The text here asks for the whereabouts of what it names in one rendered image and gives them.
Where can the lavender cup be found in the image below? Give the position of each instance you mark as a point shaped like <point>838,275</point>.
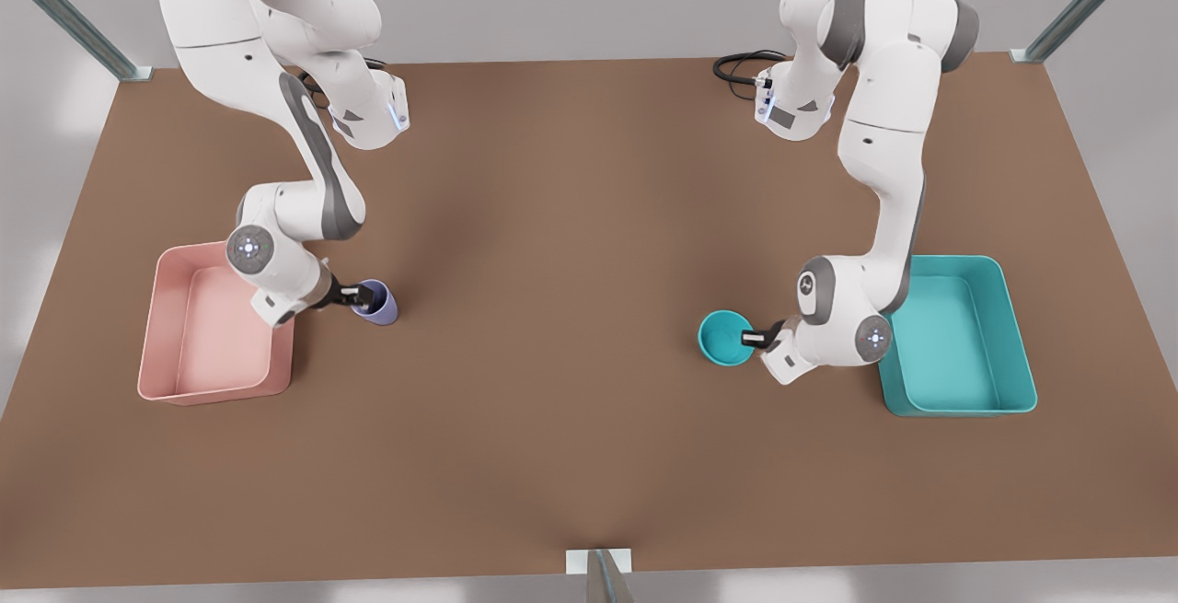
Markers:
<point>378,303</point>

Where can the teal bowl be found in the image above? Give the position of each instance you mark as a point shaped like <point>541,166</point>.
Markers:
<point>723,338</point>

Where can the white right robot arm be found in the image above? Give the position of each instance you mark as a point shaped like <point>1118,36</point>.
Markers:
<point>304,106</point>

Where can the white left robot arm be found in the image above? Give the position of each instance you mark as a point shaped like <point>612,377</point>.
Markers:
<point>883,124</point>

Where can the pink plastic box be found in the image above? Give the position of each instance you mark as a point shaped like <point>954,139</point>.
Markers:
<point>216,327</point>

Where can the teal plastic box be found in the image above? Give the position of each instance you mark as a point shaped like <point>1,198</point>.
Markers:
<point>957,336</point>

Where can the silver frame post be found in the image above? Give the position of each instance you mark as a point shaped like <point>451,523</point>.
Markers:
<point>1086,0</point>
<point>603,575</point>
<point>64,9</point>

